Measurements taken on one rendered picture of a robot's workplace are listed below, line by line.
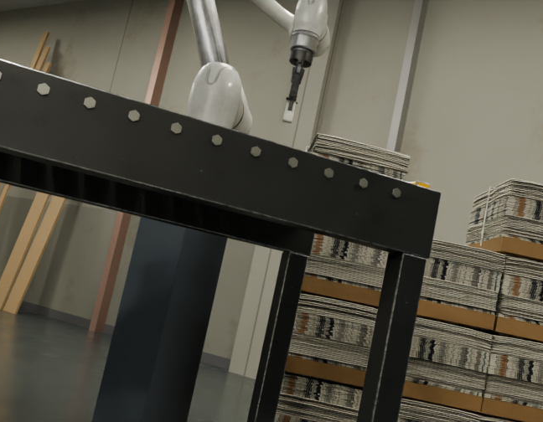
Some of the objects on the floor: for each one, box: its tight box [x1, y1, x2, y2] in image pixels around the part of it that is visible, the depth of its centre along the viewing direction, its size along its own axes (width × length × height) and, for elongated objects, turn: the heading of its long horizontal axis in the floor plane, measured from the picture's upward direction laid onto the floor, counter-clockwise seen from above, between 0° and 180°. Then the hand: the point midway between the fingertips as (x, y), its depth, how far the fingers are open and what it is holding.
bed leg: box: [247, 252, 308, 422], centre depth 161 cm, size 6×6×68 cm
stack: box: [274, 234, 543, 422], centre depth 209 cm, size 39×117×83 cm, turn 148°
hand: (289, 111), depth 219 cm, fingers closed
